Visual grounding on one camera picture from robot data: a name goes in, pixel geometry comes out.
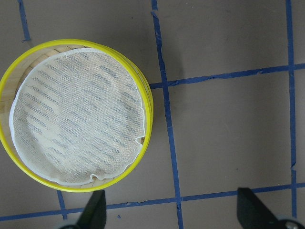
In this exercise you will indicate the yellow bamboo steamer layer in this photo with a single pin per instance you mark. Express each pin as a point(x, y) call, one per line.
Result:
point(20, 69)

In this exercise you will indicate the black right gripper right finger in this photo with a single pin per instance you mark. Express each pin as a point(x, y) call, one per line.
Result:
point(252, 213)

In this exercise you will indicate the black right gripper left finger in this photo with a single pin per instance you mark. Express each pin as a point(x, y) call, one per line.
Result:
point(94, 214)

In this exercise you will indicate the white steamer cloth liner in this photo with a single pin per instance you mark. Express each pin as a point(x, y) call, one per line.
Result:
point(78, 116)

